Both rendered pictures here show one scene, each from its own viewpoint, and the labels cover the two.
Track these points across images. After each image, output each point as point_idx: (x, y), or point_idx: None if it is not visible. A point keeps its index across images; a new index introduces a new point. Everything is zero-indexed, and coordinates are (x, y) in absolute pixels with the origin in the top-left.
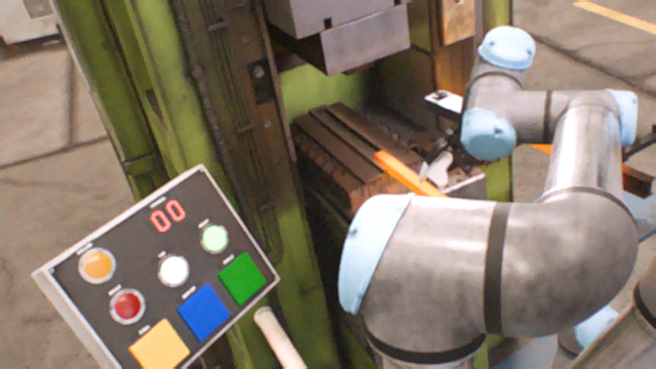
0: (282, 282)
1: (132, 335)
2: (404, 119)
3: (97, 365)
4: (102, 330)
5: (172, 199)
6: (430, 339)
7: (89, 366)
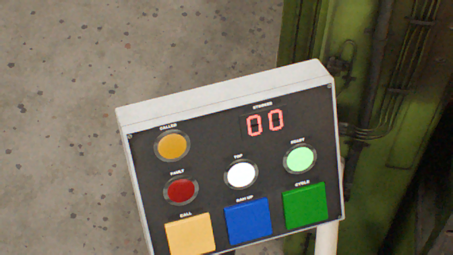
0: (372, 149)
1: (172, 214)
2: None
3: (176, 9)
4: (149, 202)
5: (278, 107)
6: None
7: (168, 5)
